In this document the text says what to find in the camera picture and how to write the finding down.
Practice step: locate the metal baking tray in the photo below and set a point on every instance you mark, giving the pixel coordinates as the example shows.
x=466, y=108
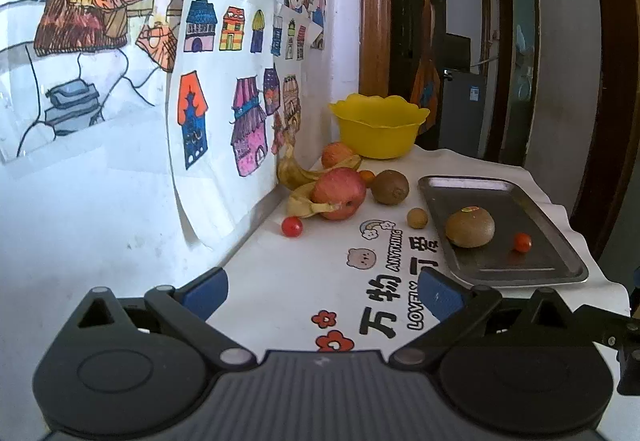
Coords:
x=551, y=261

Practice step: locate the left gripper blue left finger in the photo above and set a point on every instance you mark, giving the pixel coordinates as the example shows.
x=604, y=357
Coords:
x=183, y=312

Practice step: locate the kiwi with sticker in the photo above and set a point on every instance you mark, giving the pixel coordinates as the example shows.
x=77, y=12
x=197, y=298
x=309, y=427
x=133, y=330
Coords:
x=470, y=227

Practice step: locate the small tan longan fruit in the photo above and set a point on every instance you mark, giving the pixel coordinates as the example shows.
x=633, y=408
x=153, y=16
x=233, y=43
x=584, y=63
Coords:
x=417, y=218

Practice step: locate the yellow plastic colander bowl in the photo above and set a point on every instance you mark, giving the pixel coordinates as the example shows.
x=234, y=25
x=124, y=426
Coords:
x=380, y=128

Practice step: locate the brown kiwi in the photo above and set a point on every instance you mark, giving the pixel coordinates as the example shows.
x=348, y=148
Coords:
x=390, y=188

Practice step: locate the cherry tomato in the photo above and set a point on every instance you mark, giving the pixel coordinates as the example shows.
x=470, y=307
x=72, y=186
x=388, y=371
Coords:
x=292, y=227
x=522, y=243

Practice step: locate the brown wooden door frame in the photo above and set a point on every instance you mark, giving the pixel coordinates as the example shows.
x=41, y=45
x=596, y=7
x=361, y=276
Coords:
x=374, y=56

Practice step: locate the colourful houses drawing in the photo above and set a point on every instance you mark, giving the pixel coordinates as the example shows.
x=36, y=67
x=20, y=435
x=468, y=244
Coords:
x=235, y=98

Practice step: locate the small orange-red apple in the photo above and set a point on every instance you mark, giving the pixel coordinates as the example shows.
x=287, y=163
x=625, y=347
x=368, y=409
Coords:
x=334, y=153

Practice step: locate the boy with fan drawing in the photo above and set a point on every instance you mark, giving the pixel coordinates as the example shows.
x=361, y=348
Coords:
x=67, y=65

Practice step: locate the white printed tablecloth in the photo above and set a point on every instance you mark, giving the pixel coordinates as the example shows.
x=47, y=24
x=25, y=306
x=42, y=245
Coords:
x=353, y=284

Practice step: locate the grey washing machine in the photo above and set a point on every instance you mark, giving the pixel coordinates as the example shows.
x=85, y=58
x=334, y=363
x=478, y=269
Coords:
x=463, y=98

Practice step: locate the large red apple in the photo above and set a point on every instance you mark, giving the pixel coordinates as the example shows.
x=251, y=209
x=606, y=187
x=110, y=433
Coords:
x=342, y=187

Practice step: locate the small orange tangerine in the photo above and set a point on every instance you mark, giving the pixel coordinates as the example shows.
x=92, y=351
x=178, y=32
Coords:
x=366, y=176

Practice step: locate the yellow banana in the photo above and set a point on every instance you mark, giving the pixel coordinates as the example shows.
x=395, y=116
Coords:
x=292, y=176
x=306, y=201

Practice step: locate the dark door with lady poster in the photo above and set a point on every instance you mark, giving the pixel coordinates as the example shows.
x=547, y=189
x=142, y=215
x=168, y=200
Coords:
x=418, y=28

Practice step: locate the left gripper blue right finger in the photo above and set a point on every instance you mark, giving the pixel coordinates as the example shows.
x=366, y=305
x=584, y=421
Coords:
x=460, y=312

